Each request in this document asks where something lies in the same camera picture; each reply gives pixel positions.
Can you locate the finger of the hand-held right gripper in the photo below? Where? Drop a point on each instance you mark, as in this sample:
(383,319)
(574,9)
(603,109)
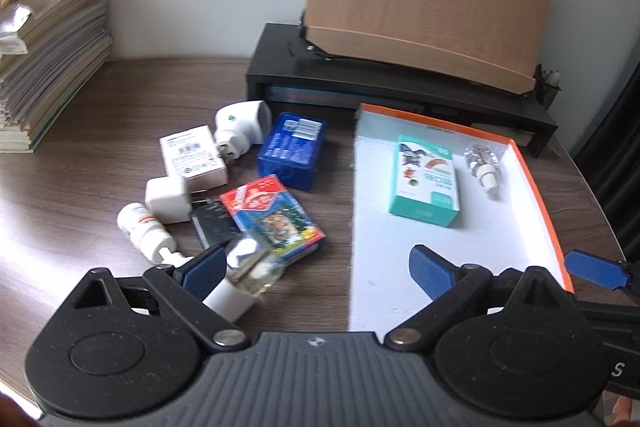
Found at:
(595,269)

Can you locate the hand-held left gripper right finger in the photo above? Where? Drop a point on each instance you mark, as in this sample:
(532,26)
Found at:
(430,272)

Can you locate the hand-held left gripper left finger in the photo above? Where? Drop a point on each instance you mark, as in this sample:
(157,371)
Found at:
(205,269)

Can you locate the black comb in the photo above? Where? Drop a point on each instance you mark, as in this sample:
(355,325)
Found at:
(215,227)

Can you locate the clear bottle with white cap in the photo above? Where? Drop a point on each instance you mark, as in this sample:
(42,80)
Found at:
(250,267)

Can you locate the white tray with orange rim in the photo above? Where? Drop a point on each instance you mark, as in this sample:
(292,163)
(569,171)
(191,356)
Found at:
(380,257)

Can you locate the white charger adapter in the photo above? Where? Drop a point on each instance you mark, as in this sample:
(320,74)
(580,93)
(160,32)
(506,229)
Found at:
(167,199)

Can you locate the white plug-in device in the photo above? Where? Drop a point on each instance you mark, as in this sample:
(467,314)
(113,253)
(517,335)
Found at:
(242,119)

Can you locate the white pill bottle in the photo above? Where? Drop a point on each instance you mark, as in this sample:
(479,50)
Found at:
(145,229)

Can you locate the teal cardboard box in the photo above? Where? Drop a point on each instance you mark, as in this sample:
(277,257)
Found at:
(425,187)

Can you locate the red and blue card box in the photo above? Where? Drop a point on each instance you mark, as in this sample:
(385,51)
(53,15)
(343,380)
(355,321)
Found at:
(275,217)

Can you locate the white box with barcode label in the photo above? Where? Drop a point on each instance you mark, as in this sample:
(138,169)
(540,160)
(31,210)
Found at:
(192,157)

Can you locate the small clear spray bottle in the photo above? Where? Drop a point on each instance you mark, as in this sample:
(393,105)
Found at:
(480,159)

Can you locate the blue plastic box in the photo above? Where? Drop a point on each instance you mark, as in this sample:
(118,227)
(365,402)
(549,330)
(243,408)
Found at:
(290,157)

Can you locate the beige book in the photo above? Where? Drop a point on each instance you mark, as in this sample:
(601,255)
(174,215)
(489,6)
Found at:
(520,135)

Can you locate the black mesh pen holder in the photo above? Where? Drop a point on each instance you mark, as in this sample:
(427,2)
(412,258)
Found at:
(547,93)

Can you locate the small white bottle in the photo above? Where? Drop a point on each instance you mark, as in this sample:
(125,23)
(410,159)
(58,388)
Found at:
(552,75)

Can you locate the black monitor riser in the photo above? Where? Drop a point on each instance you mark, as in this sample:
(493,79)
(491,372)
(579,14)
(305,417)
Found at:
(280,57)

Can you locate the stack of books and papers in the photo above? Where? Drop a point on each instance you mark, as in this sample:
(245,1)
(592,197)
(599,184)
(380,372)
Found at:
(50,57)

